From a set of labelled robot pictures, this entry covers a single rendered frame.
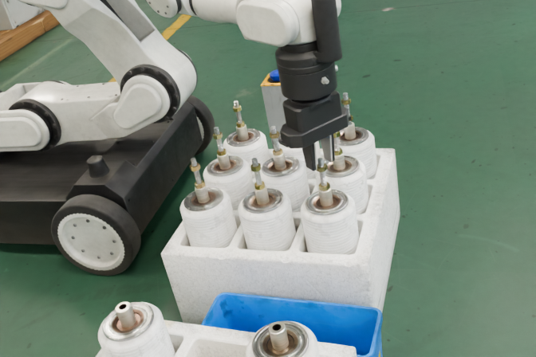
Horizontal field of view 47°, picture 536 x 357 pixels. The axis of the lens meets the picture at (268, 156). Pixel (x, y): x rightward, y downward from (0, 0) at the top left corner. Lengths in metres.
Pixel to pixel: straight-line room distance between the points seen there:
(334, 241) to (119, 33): 0.67
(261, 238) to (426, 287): 0.36
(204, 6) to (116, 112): 0.49
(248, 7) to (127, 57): 0.56
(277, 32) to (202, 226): 0.42
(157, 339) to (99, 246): 0.55
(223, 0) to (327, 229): 0.41
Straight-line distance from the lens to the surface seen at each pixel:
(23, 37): 3.57
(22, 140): 1.63
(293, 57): 0.91
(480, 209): 1.47
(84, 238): 1.45
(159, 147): 1.55
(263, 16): 0.89
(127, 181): 1.43
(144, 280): 1.42
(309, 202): 1.08
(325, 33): 0.88
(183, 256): 1.15
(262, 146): 1.32
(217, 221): 1.13
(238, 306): 1.14
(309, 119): 0.95
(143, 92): 1.38
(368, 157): 1.25
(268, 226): 1.08
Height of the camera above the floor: 0.85
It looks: 29 degrees down
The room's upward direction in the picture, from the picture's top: 11 degrees counter-clockwise
